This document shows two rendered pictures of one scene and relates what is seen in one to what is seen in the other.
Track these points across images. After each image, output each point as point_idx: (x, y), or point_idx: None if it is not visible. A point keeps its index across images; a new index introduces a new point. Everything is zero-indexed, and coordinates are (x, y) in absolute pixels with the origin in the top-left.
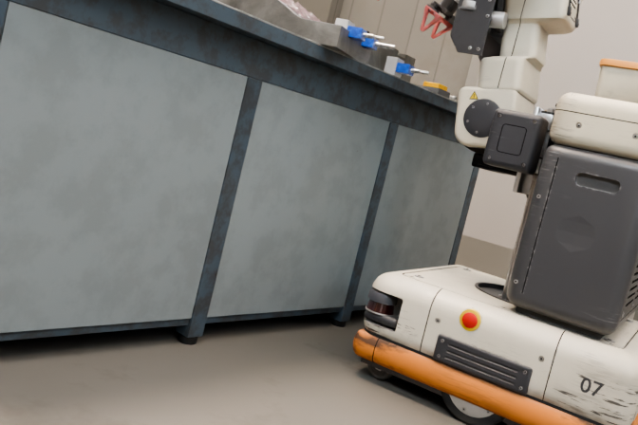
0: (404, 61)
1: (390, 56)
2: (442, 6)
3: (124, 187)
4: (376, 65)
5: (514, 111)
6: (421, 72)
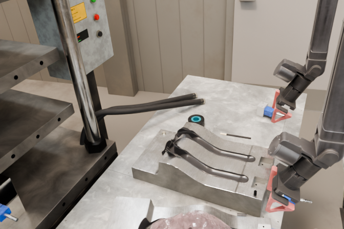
0: (272, 164)
1: (268, 180)
2: (287, 100)
3: None
4: (263, 201)
5: None
6: (305, 202)
